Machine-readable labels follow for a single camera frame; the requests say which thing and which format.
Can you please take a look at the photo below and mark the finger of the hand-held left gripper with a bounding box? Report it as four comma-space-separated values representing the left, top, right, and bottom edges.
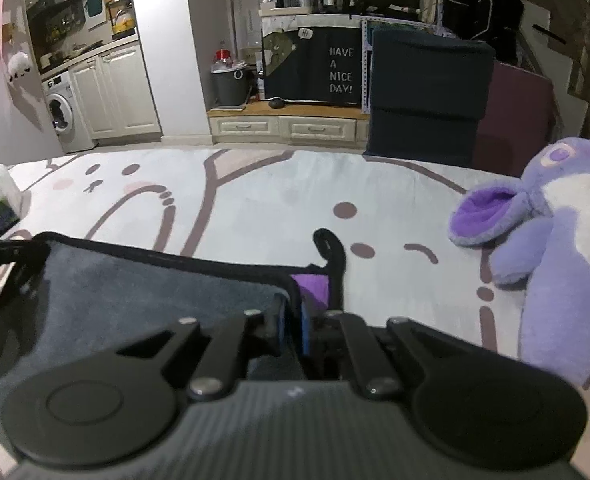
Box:
0, 238, 52, 308

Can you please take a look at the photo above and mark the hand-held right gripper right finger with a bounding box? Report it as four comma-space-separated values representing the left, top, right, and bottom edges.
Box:
300, 296, 472, 402

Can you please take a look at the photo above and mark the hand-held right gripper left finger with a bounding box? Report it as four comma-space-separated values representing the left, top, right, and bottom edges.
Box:
116, 294, 288, 402

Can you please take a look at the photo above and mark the grey towel with black edging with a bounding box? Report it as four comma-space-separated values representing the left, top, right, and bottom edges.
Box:
0, 229, 350, 397

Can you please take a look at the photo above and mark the white printed cartoon blanket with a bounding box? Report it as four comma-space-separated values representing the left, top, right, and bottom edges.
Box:
0, 146, 590, 480

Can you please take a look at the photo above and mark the white washing machine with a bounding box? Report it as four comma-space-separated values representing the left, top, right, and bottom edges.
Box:
42, 70, 96, 155

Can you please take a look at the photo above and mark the white kitchen cabinet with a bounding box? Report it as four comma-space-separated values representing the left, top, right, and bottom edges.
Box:
69, 42, 162, 142

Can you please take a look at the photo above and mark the wooden platform with white drawers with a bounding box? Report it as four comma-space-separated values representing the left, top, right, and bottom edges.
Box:
207, 99, 372, 145

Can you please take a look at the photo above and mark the grey trash bin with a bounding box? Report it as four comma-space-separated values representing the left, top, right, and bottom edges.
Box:
211, 64, 254, 109

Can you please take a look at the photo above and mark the glass jar with yellow contents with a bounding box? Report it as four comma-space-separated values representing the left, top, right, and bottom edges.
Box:
106, 0, 138, 41

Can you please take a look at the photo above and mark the dark printed curtain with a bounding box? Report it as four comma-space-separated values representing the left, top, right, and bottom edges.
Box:
262, 24, 364, 107

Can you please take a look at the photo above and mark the dark blue upholstered stool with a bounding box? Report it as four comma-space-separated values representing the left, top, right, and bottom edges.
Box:
366, 27, 496, 167

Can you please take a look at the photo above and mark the purple plush toy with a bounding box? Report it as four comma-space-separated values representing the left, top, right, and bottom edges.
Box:
449, 136, 590, 389

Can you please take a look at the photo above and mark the dark purple box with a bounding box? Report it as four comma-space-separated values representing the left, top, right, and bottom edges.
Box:
473, 59, 564, 178

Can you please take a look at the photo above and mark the black hanging clothing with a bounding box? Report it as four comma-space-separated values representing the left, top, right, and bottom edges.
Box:
442, 0, 526, 63

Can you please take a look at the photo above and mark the white plush wall toy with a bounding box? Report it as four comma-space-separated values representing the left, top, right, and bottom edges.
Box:
7, 52, 34, 82

